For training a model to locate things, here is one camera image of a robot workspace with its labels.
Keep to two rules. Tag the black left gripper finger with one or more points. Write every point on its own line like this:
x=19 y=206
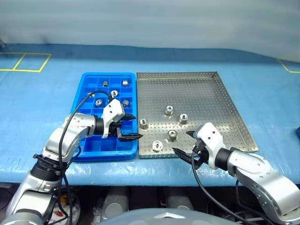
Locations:
x=128 y=117
x=131 y=137

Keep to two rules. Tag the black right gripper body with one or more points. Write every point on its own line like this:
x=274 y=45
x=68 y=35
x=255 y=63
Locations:
x=200 y=157

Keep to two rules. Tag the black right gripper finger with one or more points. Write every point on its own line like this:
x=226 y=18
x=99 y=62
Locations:
x=192 y=134
x=184 y=155

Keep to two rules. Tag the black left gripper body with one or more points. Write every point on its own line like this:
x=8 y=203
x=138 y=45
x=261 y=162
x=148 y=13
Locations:
x=113 y=130

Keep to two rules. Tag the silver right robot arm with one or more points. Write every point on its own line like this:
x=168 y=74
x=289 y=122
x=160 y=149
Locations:
x=253 y=168

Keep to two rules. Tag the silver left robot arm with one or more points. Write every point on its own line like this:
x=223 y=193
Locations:
x=77 y=126

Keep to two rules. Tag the blue compartment tray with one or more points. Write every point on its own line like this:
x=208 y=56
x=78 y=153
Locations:
x=93 y=147

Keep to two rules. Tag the perforated metal tray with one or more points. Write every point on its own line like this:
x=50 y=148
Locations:
x=187 y=93

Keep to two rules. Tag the grey rounded shape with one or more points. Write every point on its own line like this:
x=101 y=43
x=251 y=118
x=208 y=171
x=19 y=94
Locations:
x=180 y=199

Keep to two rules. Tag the blue plastic table cover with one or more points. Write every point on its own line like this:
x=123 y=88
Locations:
x=35 y=105

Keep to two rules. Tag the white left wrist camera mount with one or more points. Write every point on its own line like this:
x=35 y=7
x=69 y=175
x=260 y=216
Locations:
x=112 y=110

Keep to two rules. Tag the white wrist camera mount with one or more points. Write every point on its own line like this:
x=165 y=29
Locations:
x=211 y=138
x=112 y=110

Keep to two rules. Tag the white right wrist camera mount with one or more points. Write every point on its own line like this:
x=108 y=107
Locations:
x=211 y=138

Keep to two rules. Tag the dark grey metal bracket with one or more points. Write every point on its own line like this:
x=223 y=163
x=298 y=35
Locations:
x=1 y=45

